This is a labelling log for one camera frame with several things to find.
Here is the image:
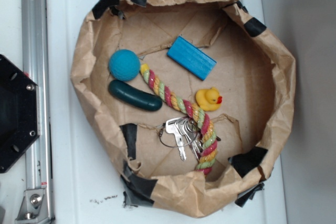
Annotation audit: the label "blue rectangular block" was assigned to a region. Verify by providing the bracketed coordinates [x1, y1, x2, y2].
[167, 36, 217, 81]

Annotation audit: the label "dark green toy cucumber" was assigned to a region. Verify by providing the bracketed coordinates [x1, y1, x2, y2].
[108, 80, 163, 111]

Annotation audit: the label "brown paper bag bin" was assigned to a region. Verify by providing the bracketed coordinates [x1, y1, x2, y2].
[71, 0, 296, 218]

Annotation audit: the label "yellow rubber duck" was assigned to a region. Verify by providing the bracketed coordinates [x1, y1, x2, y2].
[195, 87, 223, 111]

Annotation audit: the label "teal rubber ball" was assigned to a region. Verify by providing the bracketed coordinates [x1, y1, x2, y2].
[108, 49, 140, 81]

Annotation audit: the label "silver keys on ring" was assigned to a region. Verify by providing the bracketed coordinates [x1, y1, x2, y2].
[159, 117, 216, 165]

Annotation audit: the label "multicolour braided rope toy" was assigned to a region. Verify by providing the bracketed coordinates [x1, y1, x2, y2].
[140, 64, 218, 176]

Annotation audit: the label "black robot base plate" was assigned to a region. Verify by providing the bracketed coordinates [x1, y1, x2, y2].
[0, 55, 39, 174]

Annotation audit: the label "aluminium extrusion rail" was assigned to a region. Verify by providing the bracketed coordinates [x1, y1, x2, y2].
[22, 0, 55, 223]

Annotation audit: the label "metal corner bracket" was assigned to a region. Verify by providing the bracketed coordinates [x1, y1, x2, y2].
[15, 188, 49, 223]

